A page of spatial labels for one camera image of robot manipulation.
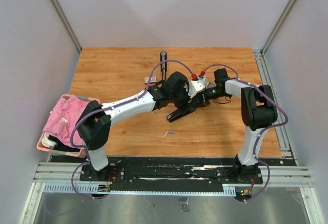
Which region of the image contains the black stapler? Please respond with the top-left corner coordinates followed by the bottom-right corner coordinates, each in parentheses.
top-left (160, 50), bottom-right (167, 81)
top-left (166, 107), bottom-right (195, 123)

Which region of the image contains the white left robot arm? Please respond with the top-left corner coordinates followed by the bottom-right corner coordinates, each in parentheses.
top-left (75, 71), bottom-right (206, 181)

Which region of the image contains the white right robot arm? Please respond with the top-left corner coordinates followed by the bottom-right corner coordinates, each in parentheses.
top-left (195, 68), bottom-right (278, 183)

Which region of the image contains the red white staple box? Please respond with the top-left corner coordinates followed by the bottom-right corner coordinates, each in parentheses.
top-left (144, 76), bottom-right (157, 85)

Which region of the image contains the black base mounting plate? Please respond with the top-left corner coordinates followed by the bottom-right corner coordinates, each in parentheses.
top-left (79, 156), bottom-right (263, 193)

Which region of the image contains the pink plastic basket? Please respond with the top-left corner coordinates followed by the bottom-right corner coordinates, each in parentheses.
top-left (36, 94), bottom-right (100, 158)

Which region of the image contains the pink cloth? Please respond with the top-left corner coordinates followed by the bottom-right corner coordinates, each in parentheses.
top-left (43, 95), bottom-right (89, 148)

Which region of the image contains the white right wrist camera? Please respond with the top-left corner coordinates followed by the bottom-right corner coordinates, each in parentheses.
top-left (198, 74), bottom-right (215, 89)

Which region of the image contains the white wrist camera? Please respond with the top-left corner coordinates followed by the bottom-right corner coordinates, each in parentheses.
top-left (198, 74), bottom-right (215, 89)
top-left (188, 80), bottom-right (206, 98)

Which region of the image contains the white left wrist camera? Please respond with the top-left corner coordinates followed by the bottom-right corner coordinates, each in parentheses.
top-left (188, 80), bottom-right (206, 98)

